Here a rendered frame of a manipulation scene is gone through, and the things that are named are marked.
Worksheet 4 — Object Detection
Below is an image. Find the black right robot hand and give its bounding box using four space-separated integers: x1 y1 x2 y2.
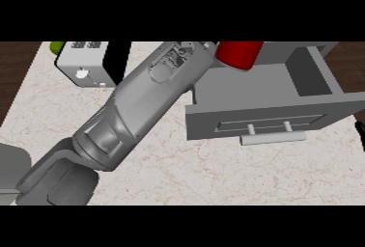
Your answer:
354 120 365 151

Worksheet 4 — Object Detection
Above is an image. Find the grey open drawer box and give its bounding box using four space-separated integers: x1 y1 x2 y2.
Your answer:
191 41 345 108

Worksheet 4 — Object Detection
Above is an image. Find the red can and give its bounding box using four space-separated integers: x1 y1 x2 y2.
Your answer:
216 41 265 71

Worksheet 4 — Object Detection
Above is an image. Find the white toaster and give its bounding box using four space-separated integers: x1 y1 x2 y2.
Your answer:
55 41 134 88

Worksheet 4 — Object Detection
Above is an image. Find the green round fruit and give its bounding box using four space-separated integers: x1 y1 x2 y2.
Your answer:
49 41 66 56

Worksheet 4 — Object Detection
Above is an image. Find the grey robot body part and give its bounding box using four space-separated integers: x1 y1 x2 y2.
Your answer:
0 142 33 206

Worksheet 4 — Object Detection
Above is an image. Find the grey drawer front with handle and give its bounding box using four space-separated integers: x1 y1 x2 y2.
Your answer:
184 91 365 147

